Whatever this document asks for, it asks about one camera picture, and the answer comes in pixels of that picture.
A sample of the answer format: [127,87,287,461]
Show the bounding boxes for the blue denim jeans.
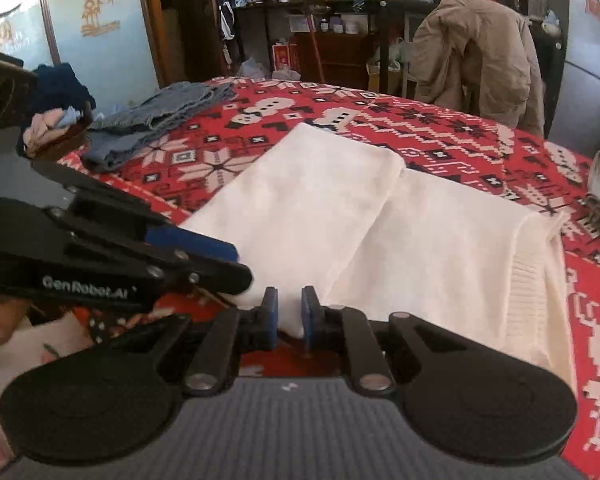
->
[80,81,238,173]

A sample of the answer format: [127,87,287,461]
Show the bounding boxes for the red patterned blanket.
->
[55,76,600,480]

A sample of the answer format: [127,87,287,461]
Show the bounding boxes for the navy blue cloth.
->
[32,62,96,111]

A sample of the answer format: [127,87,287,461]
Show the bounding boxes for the person's left hand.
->
[0,302,31,348]

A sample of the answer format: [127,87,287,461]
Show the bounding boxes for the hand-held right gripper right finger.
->
[301,286,473,397]

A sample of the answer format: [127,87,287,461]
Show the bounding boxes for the red broom handle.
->
[307,15,326,83]

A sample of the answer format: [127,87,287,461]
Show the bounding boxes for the red box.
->
[272,44,301,73]

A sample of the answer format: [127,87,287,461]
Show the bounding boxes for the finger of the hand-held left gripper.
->
[67,230,255,297]
[30,159,240,263]

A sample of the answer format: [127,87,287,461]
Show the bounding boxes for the hanging white navy cloth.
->
[219,0,236,41]

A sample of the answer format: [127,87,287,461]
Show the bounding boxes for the dark cluttered desk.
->
[215,0,441,96]

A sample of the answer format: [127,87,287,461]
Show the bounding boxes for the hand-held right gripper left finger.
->
[110,287,279,396]

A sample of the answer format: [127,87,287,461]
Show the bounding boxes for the silver refrigerator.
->
[547,0,600,156]

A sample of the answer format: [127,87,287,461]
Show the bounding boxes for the gold wall sticker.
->
[80,0,121,38]

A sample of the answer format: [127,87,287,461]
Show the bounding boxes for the yellow paper bag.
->
[367,62,403,93]

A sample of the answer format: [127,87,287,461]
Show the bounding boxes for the white knitted vest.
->
[177,122,576,391]

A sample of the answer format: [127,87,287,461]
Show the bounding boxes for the dark wooden door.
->
[157,0,231,86]

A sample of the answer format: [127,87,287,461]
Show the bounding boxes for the beige jacket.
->
[407,0,546,138]

